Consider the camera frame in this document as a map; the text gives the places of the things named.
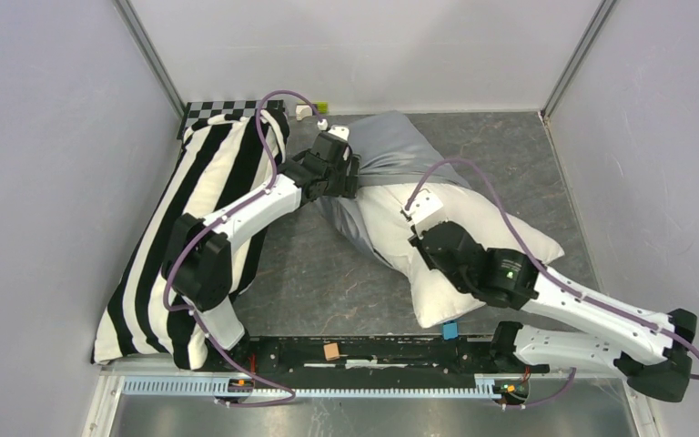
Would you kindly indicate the grey pillowcase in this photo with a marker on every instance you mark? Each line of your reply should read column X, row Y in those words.
column 394, row 155

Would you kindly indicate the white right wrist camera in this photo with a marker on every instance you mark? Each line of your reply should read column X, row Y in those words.
column 425, row 212

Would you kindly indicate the white yellow-green small block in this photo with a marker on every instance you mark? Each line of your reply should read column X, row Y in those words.
column 304, row 109

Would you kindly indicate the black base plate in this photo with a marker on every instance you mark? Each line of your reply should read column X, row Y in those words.
column 387, row 362

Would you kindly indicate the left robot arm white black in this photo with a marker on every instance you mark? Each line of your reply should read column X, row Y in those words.
column 198, row 265

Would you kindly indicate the orange small cube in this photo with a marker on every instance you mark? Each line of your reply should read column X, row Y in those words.
column 331, row 351

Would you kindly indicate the blue small box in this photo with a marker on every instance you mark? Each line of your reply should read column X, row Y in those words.
column 450, row 330

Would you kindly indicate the black white striped pillow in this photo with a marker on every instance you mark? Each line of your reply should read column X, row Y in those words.
column 221, row 159

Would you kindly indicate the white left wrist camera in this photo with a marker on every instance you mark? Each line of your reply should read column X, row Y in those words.
column 339, row 131

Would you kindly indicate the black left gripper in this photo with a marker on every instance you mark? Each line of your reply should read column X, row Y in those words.
column 344, row 187

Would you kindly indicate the aluminium corner post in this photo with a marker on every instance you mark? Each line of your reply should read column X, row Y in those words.
column 579, row 54
column 149, row 51

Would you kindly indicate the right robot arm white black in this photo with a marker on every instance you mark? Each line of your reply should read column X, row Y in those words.
column 649, row 349

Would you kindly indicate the left aluminium corner post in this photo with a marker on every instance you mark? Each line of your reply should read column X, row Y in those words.
column 149, row 51

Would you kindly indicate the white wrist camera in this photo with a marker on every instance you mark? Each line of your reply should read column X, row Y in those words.
column 425, row 212
column 339, row 131

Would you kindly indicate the checkerboard calibration board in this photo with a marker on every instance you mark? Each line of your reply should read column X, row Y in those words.
column 197, row 110

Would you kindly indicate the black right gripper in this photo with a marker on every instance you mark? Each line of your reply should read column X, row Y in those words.
column 415, row 240

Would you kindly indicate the right aluminium corner post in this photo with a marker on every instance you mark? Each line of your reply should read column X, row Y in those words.
column 579, row 54

